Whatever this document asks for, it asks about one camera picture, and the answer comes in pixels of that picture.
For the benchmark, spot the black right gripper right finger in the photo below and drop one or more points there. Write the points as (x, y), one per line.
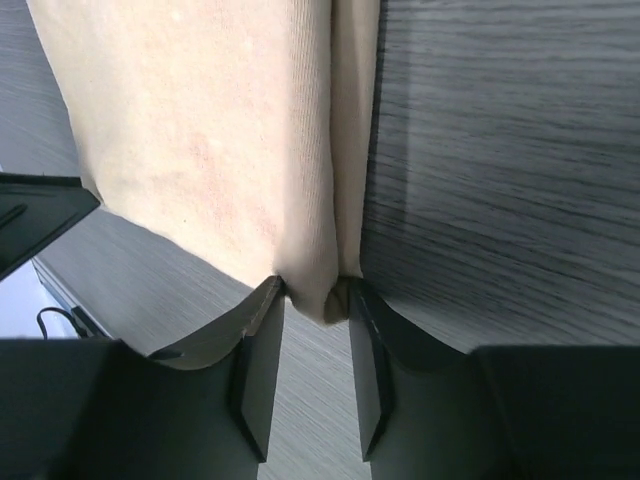
(428, 411)

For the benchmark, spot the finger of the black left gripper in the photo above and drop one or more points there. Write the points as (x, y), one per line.
(35, 211)

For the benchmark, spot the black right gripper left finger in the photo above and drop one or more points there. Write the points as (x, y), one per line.
(200, 408)

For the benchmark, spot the beige t-shirt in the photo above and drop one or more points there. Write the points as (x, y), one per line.
(239, 130)

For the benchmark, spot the white slotted cable duct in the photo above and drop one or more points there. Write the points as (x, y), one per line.
(69, 306)

